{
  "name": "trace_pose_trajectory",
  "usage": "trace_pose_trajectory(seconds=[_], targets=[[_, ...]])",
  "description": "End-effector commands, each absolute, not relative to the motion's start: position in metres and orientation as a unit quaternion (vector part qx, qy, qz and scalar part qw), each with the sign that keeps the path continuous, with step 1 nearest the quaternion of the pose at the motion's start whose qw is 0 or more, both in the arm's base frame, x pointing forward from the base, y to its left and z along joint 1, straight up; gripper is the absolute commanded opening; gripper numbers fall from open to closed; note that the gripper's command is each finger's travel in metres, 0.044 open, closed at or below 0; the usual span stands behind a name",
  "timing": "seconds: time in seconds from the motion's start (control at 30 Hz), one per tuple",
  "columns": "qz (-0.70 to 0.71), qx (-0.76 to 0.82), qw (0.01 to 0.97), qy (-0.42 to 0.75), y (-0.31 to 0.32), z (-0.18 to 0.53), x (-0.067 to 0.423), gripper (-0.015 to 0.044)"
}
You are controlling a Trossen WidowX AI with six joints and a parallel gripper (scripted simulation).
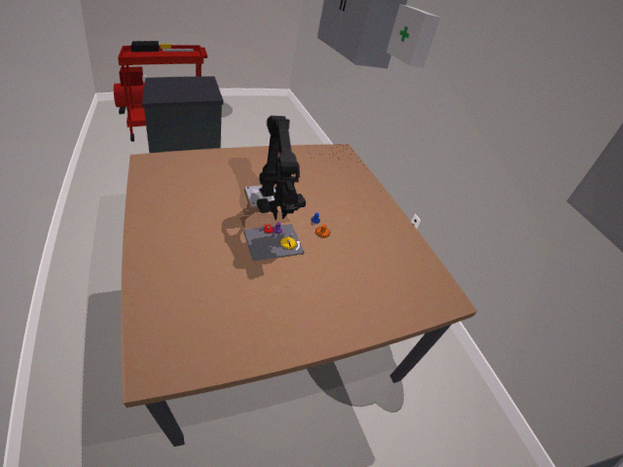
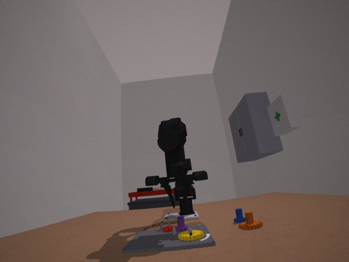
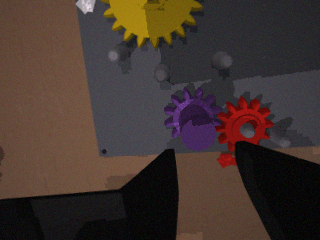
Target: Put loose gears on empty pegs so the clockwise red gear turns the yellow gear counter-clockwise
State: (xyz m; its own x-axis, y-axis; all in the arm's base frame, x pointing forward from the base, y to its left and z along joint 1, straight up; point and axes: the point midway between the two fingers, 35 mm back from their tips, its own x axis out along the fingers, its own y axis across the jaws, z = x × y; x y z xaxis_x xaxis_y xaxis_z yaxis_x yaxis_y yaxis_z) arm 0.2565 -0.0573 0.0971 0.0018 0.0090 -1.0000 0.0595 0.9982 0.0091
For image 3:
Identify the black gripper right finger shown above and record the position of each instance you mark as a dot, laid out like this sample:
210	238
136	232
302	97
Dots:
284	189

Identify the grey board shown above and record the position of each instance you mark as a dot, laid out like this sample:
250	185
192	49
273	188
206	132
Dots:
263	49

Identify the white arrow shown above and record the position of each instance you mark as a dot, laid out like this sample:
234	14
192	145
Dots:
86	5

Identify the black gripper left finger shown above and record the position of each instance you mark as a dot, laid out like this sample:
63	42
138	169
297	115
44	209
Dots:
146	208

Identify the red curved arrow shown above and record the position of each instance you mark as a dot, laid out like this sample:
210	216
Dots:
226	159

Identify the yellow gear with black stripe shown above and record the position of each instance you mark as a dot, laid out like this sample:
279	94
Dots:
151	19

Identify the purple gear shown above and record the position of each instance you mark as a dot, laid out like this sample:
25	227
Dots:
194	119

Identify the red gear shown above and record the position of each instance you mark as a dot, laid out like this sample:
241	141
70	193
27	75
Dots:
243	114

